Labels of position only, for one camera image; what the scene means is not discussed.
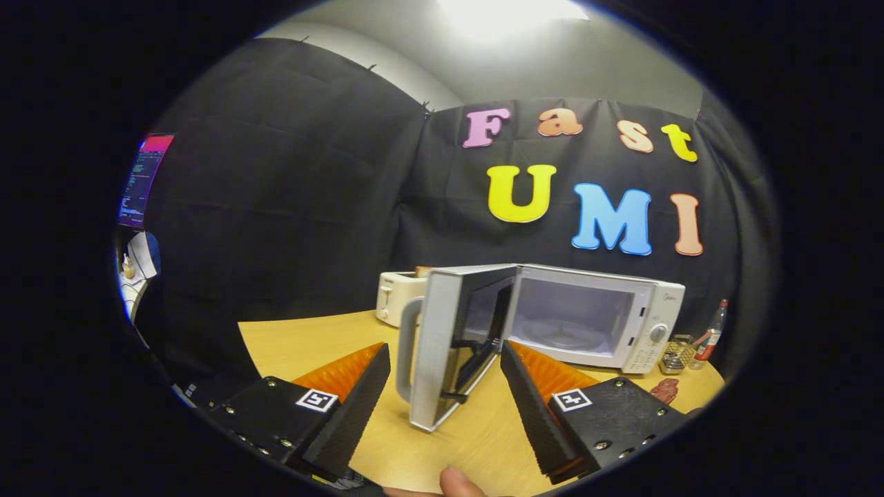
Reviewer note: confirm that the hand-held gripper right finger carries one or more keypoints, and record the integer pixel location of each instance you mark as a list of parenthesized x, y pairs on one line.
[(535, 407)]

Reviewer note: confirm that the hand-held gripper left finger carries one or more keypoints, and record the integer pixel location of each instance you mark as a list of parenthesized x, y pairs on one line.
[(356, 407)]

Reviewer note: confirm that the white toaster oven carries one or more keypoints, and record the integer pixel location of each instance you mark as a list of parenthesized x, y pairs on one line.
[(442, 345)]

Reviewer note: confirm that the red meat slice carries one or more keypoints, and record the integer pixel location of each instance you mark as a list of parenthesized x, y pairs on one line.
[(665, 391)]

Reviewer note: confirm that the cream pop-up toaster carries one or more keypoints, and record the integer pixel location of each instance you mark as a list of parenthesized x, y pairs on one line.
[(394, 297)]

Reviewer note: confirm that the toast slice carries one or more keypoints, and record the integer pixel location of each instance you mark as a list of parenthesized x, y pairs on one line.
[(422, 272)]

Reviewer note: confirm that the clear plastic bottle red label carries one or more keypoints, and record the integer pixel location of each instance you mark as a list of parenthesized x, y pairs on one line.
[(710, 338)]

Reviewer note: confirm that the black backdrop cloth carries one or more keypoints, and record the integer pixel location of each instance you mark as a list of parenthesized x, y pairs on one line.
[(290, 193)]

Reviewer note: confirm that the computer monitor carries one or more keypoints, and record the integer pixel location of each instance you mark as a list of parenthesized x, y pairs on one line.
[(141, 183)]

